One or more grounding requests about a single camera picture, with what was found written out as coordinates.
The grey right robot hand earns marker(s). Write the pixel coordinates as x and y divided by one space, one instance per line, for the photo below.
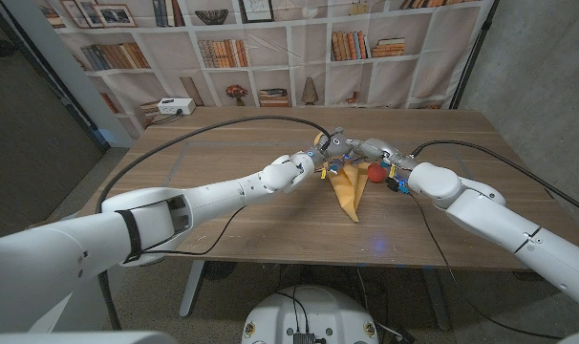
385 153

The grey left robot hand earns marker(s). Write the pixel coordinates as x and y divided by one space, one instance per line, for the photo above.
339 148

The yellow felt sheet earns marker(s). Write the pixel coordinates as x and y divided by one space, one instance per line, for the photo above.
349 191

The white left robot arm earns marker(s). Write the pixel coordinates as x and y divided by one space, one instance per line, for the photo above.
199 200

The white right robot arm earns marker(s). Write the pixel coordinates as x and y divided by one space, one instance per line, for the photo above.
499 220

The red ball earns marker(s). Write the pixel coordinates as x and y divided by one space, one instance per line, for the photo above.
377 173

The printed bookshelf backdrop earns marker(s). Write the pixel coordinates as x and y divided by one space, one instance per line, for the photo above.
394 81

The black backdrop stand pole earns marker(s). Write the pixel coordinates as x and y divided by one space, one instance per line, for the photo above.
471 57

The grey table leg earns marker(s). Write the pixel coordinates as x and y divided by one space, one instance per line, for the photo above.
436 301
192 289

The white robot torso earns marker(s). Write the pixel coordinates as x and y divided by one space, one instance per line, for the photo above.
313 310

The white power strip box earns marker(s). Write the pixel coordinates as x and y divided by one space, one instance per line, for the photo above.
176 105

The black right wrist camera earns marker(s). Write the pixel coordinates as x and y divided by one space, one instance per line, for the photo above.
392 184

